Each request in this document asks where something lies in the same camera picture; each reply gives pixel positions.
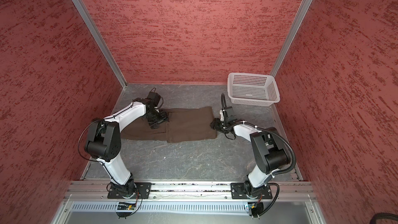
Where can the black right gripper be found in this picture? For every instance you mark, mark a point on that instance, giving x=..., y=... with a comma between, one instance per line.
x=215, y=125

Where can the left aluminium corner post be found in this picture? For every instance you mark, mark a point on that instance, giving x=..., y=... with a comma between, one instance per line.
x=85, y=15

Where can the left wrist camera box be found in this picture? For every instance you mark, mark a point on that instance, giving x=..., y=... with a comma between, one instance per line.
x=155, y=100

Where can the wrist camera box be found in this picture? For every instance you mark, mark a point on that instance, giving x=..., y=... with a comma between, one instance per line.
x=228, y=115
x=155, y=100

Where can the aluminium corner post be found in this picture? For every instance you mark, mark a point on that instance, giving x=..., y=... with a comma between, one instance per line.
x=85, y=15
x=295, y=26

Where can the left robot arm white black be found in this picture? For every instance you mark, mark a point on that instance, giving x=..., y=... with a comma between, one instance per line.
x=104, y=142

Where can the perforated white cable duct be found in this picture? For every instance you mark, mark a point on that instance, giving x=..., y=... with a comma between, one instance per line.
x=229, y=208

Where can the right aluminium corner post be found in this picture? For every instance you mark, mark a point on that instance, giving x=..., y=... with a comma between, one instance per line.
x=295, y=26

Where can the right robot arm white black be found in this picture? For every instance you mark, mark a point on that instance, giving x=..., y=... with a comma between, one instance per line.
x=273, y=154

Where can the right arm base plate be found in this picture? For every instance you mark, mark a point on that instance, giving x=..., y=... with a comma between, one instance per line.
x=246, y=191

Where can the white plastic basket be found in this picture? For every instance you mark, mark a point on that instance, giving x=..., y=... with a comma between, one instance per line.
x=253, y=89

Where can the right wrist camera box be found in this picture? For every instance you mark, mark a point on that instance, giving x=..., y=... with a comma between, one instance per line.
x=228, y=115

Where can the aluminium front rail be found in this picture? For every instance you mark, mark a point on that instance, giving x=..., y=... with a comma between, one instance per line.
x=166, y=190

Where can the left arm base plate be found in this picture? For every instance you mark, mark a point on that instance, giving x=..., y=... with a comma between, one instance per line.
x=129, y=192

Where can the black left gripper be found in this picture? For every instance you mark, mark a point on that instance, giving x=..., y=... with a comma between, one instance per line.
x=164, y=117

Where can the brown trousers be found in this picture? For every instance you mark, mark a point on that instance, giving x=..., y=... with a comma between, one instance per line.
x=184, y=125

